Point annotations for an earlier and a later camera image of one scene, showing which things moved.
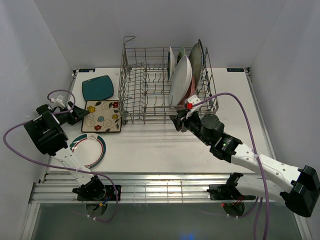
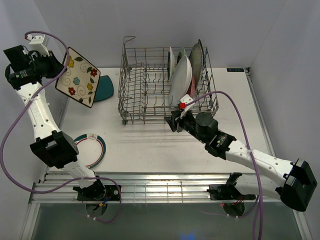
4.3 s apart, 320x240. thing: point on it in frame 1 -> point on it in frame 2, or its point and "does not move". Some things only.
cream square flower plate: (104, 116) -> (81, 80)
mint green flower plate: (182, 51) does not move
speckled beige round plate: (196, 58) does not move
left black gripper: (76, 115) -> (57, 67)
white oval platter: (181, 81) does not move
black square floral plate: (200, 44) does not move
